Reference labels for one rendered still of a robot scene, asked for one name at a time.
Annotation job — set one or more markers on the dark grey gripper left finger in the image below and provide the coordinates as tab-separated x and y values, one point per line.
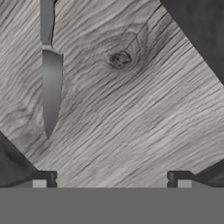
48	177

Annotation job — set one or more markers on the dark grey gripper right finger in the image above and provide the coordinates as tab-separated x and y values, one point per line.
175	176

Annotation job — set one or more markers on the grey wooden cutting board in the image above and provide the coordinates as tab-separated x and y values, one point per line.
131	116

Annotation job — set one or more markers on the grey steel kitchen knife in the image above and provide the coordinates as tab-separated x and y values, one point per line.
52	87

